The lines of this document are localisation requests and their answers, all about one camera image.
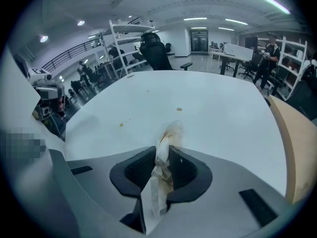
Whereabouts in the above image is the dark glass door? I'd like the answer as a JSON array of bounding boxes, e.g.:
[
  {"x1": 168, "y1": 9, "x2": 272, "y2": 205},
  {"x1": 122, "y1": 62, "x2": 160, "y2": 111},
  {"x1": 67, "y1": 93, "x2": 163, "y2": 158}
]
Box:
[{"x1": 189, "y1": 29, "x2": 209, "y2": 53}]

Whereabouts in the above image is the black metal railing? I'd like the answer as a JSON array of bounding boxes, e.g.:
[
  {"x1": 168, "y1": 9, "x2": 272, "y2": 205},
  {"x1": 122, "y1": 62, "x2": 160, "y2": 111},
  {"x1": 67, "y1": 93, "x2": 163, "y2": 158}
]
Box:
[{"x1": 41, "y1": 38, "x2": 103, "y2": 73}]

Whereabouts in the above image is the white metal shelf rack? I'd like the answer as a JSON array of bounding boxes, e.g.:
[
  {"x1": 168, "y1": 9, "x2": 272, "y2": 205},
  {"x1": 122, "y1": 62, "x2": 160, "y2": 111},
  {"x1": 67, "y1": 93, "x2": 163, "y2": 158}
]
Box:
[
  {"x1": 108, "y1": 18, "x2": 157, "y2": 81},
  {"x1": 271, "y1": 35, "x2": 308, "y2": 102}
]

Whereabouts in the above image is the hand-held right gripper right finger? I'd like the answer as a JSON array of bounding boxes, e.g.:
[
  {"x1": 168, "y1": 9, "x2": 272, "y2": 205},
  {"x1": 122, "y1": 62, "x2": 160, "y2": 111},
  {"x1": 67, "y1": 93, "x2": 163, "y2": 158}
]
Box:
[{"x1": 166, "y1": 145, "x2": 213, "y2": 204}]

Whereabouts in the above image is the white background desk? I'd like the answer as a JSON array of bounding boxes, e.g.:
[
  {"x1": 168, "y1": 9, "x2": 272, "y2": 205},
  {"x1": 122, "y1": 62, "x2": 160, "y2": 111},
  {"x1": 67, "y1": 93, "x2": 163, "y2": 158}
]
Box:
[{"x1": 209, "y1": 43, "x2": 255, "y2": 78}]

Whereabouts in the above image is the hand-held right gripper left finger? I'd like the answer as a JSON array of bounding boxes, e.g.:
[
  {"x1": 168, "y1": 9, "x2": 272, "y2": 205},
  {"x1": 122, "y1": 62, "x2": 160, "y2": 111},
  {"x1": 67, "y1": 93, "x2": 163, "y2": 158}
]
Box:
[{"x1": 109, "y1": 146, "x2": 157, "y2": 198}]

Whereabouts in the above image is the stained white tissue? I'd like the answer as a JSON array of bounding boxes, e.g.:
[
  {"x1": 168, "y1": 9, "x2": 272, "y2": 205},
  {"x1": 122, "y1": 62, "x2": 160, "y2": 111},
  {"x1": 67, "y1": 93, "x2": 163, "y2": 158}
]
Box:
[{"x1": 150, "y1": 119, "x2": 185, "y2": 219}]

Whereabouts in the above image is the white table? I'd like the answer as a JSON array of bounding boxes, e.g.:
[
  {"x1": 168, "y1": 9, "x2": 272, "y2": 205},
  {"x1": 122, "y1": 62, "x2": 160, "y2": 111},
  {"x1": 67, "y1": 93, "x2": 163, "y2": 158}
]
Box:
[{"x1": 64, "y1": 70, "x2": 288, "y2": 198}]

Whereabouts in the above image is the beige wooden panel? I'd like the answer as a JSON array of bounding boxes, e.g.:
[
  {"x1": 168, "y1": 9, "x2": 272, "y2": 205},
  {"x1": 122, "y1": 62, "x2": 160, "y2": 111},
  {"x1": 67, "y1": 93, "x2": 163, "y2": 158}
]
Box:
[{"x1": 268, "y1": 94, "x2": 317, "y2": 205}]

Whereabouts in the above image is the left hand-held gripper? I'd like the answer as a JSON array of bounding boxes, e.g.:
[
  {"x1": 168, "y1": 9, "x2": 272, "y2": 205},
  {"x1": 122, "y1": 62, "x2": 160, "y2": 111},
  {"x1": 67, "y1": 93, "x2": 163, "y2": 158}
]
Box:
[{"x1": 26, "y1": 67, "x2": 66, "y2": 121}]

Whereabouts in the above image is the black office chair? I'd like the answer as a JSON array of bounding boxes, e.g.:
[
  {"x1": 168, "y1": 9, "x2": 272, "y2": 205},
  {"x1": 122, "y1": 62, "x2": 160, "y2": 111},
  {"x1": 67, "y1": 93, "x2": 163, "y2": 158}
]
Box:
[
  {"x1": 238, "y1": 53, "x2": 261, "y2": 80},
  {"x1": 139, "y1": 32, "x2": 193, "y2": 71},
  {"x1": 284, "y1": 64, "x2": 317, "y2": 123}
]

